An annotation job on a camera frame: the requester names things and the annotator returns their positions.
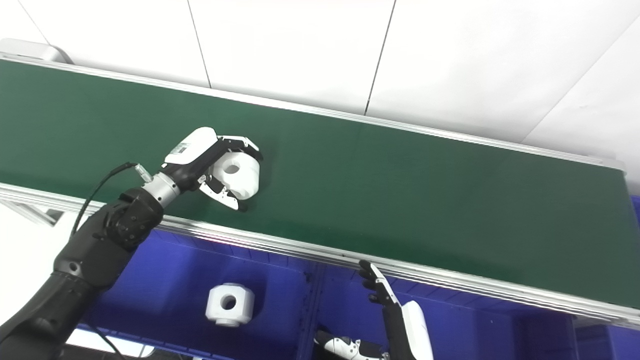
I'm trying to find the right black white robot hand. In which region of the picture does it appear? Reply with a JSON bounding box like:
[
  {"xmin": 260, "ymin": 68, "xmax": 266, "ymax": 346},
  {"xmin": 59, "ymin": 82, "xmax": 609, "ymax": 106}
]
[{"xmin": 313, "ymin": 259, "xmax": 435, "ymax": 360}]

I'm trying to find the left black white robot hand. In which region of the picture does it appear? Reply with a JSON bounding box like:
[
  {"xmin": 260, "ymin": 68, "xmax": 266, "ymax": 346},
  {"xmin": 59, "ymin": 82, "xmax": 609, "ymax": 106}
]
[{"xmin": 161, "ymin": 126, "xmax": 264, "ymax": 213}]

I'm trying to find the white cylindrical plastic part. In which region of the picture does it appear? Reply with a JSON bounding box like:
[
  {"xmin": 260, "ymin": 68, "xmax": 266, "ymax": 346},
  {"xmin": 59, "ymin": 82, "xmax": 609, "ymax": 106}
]
[
  {"xmin": 205, "ymin": 282, "xmax": 255, "ymax": 328},
  {"xmin": 212, "ymin": 152, "xmax": 261, "ymax": 201}
]

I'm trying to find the blue plastic bin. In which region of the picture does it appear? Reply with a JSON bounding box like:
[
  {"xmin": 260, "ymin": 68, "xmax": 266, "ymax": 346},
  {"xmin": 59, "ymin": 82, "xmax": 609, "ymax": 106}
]
[
  {"xmin": 572, "ymin": 194, "xmax": 640, "ymax": 360},
  {"xmin": 309, "ymin": 262, "xmax": 577, "ymax": 360},
  {"xmin": 75, "ymin": 229, "xmax": 322, "ymax": 360}
]

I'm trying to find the green conveyor belt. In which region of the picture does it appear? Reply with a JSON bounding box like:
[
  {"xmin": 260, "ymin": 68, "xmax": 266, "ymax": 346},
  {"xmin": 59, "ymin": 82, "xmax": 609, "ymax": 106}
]
[{"xmin": 0, "ymin": 52, "xmax": 640, "ymax": 331}]

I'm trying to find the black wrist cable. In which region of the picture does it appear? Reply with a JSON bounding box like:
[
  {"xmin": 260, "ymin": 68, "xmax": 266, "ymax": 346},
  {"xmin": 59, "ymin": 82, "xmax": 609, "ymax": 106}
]
[{"xmin": 69, "ymin": 161, "xmax": 139, "ymax": 237}]

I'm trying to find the grey metal conveyor leg bracket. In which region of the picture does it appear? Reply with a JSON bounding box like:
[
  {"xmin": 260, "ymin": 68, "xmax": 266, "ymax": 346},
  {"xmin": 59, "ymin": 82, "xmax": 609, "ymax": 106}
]
[{"xmin": 0, "ymin": 199, "xmax": 65, "ymax": 227}]

